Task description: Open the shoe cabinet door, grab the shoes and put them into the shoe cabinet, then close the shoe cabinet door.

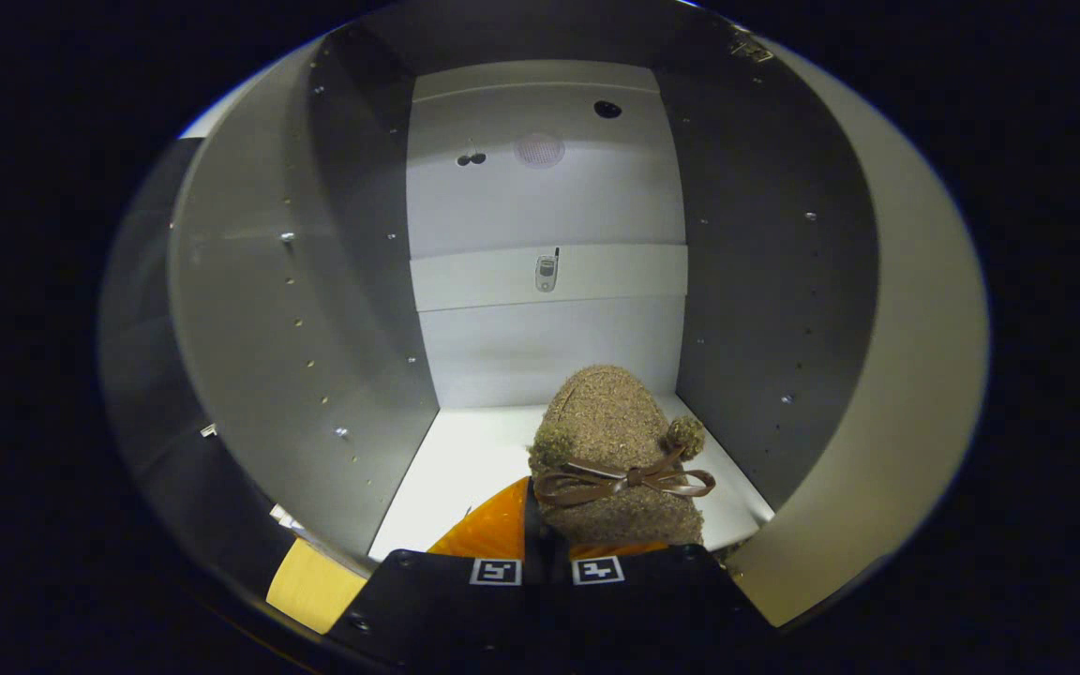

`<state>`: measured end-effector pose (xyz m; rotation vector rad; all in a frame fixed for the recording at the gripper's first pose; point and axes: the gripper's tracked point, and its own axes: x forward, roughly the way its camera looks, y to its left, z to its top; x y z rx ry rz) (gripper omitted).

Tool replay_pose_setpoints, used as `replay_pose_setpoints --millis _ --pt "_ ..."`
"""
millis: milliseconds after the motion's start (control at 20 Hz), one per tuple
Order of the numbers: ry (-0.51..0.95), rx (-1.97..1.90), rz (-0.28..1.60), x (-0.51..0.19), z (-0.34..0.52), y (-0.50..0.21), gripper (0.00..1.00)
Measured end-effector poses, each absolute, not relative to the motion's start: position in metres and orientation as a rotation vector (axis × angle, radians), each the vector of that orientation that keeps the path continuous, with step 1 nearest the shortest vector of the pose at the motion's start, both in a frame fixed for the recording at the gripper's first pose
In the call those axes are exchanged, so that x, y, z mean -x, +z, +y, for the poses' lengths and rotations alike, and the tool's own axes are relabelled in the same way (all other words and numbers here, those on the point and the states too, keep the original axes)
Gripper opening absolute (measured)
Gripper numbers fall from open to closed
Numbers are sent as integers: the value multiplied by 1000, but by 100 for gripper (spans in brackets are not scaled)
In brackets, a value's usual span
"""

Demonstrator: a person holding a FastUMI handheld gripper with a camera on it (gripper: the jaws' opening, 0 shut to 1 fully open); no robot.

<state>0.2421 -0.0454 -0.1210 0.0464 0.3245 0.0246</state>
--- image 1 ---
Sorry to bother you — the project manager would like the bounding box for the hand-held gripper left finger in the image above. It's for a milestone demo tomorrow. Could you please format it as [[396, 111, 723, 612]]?
[[326, 476, 550, 675]]

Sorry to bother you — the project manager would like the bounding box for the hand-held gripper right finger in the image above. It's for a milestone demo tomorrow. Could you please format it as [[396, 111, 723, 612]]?
[[549, 541, 780, 675]]

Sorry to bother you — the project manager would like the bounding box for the brown fuzzy shoe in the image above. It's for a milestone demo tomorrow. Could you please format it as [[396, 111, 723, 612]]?
[[529, 364, 717, 549]]

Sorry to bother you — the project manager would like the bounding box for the grey shoe cabinet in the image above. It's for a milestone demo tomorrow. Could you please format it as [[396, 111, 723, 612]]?
[[170, 0, 878, 563]]

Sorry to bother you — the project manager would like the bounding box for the beige shoe cabinet door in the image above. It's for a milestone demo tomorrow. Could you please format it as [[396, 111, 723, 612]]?
[[726, 37, 991, 629]]

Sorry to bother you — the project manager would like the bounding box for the black backdrop cloth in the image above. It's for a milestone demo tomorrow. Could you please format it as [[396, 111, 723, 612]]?
[[99, 141, 269, 601]]

